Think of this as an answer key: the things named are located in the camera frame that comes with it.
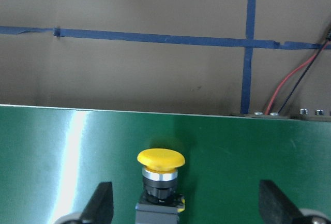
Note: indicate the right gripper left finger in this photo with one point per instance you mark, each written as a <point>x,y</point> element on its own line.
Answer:
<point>100,207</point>

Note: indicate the green conveyor belt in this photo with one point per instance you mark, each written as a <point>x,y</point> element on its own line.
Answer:
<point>53,159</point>

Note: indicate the yellow push button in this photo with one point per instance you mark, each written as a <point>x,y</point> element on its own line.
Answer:
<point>160,202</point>

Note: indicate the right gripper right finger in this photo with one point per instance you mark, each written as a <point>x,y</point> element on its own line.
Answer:
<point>275,206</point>

